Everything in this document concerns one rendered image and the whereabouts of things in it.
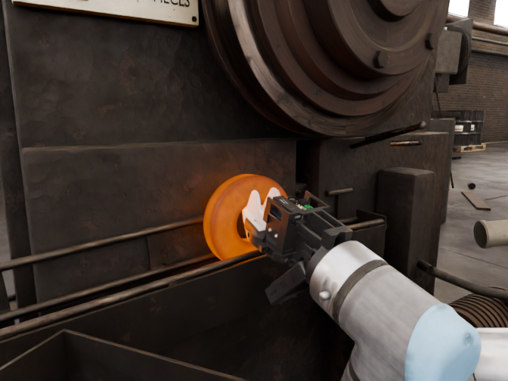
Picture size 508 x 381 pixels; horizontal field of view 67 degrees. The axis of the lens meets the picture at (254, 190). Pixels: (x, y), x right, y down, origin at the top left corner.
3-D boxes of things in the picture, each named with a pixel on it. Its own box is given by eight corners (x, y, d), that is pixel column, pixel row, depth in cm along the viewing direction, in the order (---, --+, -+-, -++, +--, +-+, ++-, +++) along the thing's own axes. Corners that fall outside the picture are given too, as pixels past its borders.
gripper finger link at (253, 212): (249, 177, 62) (283, 202, 55) (245, 209, 65) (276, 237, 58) (233, 178, 61) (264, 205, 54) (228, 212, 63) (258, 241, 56)
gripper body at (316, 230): (305, 188, 57) (366, 229, 48) (295, 238, 60) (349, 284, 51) (262, 194, 53) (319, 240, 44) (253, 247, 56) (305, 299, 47)
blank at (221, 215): (195, 184, 60) (204, 187, 57) (276, 165, 67) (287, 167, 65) (209, 277, 63) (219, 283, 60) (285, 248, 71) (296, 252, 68)
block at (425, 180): (367, 267, 91) (373, 168, 87) (389, 261, 96) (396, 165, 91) (407, 284, 83) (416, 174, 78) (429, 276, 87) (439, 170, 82)
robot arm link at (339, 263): (377, 311, 49) (320, 335, 43) (350, 287, 52) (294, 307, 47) (398, 252, 45) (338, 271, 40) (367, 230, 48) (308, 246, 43)
